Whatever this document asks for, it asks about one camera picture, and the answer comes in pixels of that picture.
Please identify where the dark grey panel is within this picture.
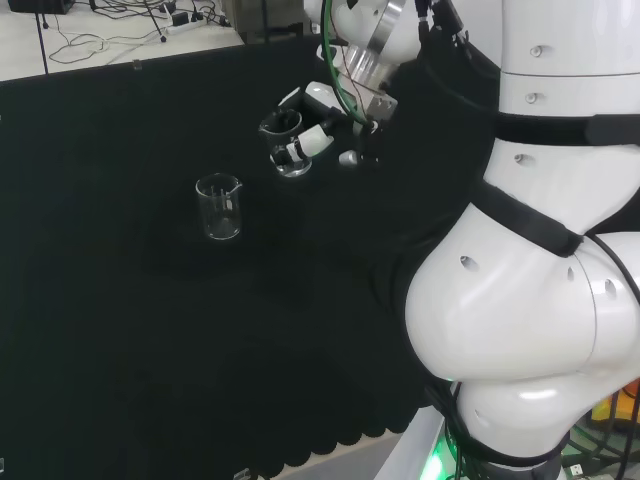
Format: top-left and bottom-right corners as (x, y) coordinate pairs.
(222, 0), (321, 47)

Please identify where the yellow stop button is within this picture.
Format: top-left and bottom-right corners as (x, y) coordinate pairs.
(592, 379), (640, 432)

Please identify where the black case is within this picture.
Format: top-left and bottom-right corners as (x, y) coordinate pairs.
(7, 0), (76, 15)

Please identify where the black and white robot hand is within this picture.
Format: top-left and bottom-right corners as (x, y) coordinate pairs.
(277, 80), (363, 170)

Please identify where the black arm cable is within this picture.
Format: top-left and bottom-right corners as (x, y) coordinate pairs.
(582, 232), (640, 301)

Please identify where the white power strip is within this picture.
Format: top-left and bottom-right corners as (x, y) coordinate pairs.
(166, 17), (209, 36)

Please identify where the clear glass beaker with graduations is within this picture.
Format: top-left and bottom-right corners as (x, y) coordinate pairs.
(257, 109), (314, 179)

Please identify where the black tripod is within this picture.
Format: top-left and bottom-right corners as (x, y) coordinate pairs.
(33, 0), (52, 75)
(147, 0), (169, 42)

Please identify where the black bench cloth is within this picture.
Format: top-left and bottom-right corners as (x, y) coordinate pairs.
(0, 42), (501, 474)

